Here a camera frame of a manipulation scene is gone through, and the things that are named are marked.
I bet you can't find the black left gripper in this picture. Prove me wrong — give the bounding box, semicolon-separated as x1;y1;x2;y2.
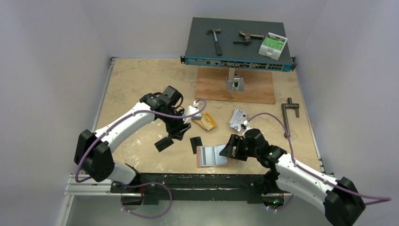
159;109;191;140

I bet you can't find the single black card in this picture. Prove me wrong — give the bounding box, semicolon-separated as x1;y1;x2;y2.
154;137;174;152
190;137;203;154

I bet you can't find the pink leather card holder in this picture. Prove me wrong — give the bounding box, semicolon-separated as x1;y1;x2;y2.
196;144;232;168

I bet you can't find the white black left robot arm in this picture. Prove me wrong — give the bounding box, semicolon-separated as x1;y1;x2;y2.
74;86;191;193

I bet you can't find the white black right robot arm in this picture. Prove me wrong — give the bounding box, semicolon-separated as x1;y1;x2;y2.
219;129;366;226

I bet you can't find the white silver card stack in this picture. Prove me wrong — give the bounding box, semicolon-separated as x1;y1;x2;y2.
229;108;247;132

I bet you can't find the brown wooden board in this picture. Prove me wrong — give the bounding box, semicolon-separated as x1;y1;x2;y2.
195;67;276;105

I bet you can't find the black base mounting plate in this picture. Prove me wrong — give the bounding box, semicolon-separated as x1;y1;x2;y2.
110;172;295;207

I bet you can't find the small claw hammer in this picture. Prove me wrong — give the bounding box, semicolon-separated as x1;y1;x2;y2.
207;29;223;56

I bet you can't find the white green electronic box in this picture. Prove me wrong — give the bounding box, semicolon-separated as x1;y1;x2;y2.
258;32;287;60

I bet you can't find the rusty metal tool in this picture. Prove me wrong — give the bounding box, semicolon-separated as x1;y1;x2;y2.
233;31;264;45

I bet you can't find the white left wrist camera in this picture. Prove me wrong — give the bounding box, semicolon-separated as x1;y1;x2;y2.
183;101;203;124

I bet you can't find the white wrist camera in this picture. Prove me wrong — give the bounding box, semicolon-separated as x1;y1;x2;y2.
240;121;252;133
183;101;203;124

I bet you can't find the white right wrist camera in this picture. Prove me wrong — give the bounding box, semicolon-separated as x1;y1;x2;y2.
240;121;252;133

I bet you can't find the metal stand bracket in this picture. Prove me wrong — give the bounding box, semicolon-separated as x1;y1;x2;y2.
226;67;245;92

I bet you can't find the dark metal clamp handle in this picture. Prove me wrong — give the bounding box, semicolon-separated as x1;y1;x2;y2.
281;97;300;138

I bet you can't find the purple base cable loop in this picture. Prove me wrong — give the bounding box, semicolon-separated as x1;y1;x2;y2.
120;181;173;219

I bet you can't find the blue grey network switch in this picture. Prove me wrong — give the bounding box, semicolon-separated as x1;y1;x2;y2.
180;17;296;72

